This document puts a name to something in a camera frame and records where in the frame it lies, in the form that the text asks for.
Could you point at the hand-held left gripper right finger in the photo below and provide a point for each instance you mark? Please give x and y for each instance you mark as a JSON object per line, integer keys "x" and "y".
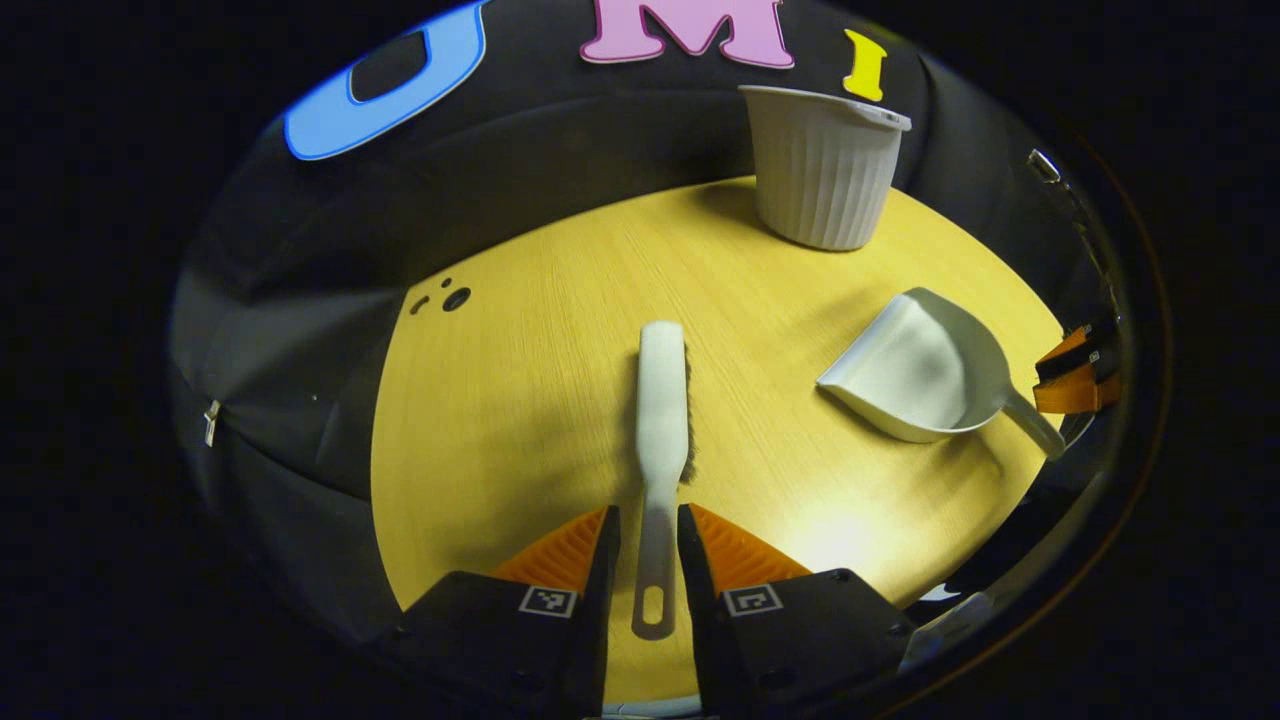
{"x": 780, "y": 640}

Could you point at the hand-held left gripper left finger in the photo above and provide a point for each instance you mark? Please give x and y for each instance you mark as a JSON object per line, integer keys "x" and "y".
{"x": 560, "y": 640}

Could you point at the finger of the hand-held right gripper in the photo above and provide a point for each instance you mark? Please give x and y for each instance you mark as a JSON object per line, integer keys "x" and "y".
{"x": 1080, "y": 393}
{"x": 1065, "y": 358}

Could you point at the white plastic dustpan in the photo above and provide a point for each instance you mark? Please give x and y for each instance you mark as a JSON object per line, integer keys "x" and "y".
{"x": 920, "y": 370}

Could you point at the small white broom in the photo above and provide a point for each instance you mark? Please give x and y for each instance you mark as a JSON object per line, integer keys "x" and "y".
{"x": 662, "y": 400}

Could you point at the white ribbed garbage bin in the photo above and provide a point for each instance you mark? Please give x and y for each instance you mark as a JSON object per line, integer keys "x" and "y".
{"x": 825, "y": 170}

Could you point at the wooden desktop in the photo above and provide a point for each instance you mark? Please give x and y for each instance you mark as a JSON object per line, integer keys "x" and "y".
{"x": 520, "y": 400}

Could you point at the small metal clip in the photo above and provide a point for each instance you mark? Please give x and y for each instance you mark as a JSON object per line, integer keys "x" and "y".
{"x": 211, "y": 420}
{"x": 1043, "y": 165}

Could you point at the black backdrop cloth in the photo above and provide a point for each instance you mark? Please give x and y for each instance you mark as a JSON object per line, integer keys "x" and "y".
{"x": 300, "y": 280}

